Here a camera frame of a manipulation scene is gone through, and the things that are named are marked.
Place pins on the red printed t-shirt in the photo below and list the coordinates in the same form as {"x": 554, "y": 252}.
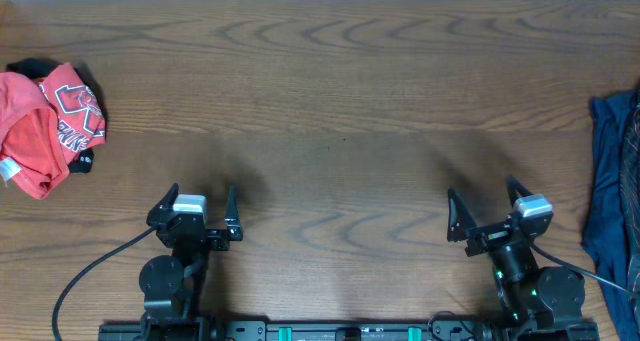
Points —
{"x": 45, "y": 124}

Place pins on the dark patterned garment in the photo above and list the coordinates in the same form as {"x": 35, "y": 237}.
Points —
{"x": 629, "y": 188}

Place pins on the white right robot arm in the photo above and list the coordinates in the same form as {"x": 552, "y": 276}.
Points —
{"x": 539, "y": 303}

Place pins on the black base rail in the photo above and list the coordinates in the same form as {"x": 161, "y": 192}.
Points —
{"x": 442, "y": 329}

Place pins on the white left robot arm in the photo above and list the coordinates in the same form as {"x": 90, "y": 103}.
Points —
{"x": 172, "y": 284}

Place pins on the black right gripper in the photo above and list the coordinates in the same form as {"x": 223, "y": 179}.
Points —
{"x": 488, "y": 237}

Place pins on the dark blue garment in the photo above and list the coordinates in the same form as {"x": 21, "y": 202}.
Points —
{"x": 605, "y": 237}

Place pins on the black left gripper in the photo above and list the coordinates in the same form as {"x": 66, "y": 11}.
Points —
{"x": 232, "y": 230}

